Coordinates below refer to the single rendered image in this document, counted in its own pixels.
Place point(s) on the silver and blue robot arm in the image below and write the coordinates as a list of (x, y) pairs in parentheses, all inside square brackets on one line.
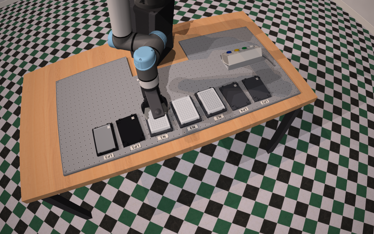
[(147, 48)]

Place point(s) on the beige operator button panel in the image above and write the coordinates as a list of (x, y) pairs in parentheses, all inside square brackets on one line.
[(241, 57)]

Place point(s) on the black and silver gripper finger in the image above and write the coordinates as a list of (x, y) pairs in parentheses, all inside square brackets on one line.
[(165, 104), (145, 110)]

